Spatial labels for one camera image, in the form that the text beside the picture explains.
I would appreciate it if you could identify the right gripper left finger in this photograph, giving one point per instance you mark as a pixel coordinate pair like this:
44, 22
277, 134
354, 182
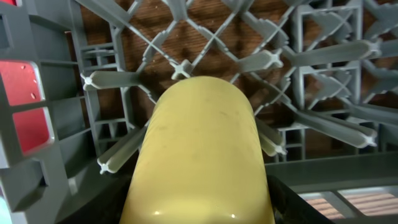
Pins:
99, 198

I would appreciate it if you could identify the red serving tray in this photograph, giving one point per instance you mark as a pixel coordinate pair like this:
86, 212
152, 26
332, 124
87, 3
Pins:
20, 47

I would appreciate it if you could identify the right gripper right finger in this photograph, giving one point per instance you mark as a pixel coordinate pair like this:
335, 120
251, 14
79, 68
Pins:
289, 207

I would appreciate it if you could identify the yellow plastic cup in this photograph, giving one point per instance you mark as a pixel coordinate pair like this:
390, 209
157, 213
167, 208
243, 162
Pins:
201, 160

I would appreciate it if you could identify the grey dishwasher rack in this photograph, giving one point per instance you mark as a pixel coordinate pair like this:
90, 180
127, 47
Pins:
80, 52

